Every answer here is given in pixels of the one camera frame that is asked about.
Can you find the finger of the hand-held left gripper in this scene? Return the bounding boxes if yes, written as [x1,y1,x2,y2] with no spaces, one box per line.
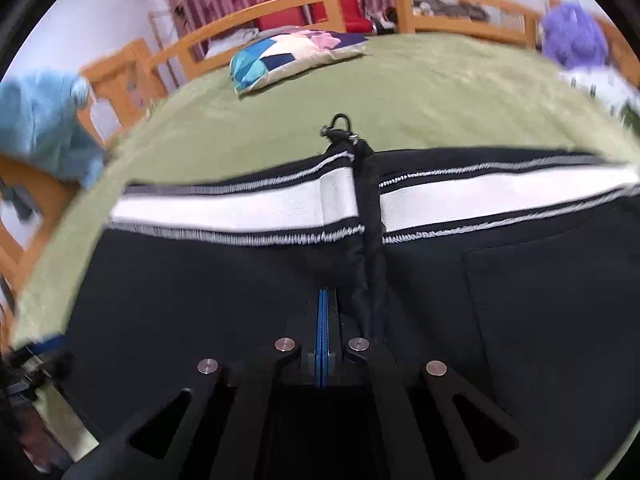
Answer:
[7,337,73,397]

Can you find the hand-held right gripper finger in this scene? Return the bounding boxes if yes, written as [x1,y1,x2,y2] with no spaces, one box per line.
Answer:
[324,287,576,480]
[65,287,326,480]

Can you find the black pants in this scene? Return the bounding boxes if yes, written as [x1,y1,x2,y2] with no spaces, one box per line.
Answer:
[65,114,640,480]

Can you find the light blue fleece blanket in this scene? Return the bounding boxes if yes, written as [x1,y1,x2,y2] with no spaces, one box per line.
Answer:
[0,71,108,190]

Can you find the green bed blanket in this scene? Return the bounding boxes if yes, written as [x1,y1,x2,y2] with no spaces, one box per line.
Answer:
[10,32,640,461]

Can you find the geometric patterned pillow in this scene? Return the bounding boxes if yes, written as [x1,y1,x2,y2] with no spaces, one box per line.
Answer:
[230,30,368,96]

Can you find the red chair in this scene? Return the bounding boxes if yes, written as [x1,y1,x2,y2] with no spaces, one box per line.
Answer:
[309,0,374,35]
[257,1,306,32]

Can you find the wooden rack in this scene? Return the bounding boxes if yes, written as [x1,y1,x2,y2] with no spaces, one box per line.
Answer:
[147,7,183,88]

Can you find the white flower-print pillow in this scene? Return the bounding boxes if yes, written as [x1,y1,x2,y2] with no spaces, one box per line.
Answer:
[557,67,640,136]

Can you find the purple plush toy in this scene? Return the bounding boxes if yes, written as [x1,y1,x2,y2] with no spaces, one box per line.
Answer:
[541,1,611,68]

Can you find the wooden bed frame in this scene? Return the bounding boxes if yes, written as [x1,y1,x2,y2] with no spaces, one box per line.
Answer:
[0,0,640,311]

